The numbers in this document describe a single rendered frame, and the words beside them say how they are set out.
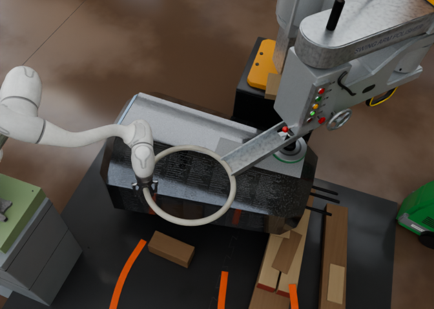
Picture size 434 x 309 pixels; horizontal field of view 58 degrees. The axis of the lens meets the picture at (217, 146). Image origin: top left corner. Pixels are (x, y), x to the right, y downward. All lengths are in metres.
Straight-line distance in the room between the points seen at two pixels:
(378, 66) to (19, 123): 1.60
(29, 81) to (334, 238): 2.23
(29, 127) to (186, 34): 2.92
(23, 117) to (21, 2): 3.50
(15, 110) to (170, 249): 1.52
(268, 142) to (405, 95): 2.29
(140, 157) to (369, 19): 1.15
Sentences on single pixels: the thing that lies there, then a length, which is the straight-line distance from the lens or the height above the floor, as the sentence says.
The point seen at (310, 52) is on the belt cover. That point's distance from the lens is 1.68.
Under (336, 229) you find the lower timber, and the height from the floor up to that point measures 0.09.
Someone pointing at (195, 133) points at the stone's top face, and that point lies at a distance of 2.35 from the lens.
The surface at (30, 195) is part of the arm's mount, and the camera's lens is 2.22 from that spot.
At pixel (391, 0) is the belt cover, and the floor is 1.70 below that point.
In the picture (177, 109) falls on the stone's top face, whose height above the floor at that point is 0.83.
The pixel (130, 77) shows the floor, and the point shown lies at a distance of 3.87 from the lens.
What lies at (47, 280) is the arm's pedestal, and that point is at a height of 0.26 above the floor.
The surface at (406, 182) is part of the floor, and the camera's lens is 3.57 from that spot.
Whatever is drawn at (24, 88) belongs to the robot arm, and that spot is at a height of 1.58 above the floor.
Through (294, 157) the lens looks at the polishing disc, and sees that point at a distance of 2.29.
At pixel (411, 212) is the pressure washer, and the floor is 0.20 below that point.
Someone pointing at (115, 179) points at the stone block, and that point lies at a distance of 2.46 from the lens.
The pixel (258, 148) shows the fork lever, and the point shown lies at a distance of 2.17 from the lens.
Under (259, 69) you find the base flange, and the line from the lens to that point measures 2.83.
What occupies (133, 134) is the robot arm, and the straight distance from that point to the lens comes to 1.85.
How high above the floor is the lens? 2.71
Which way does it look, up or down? 55 degrees down
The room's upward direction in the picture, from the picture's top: 5 degrees clockwise
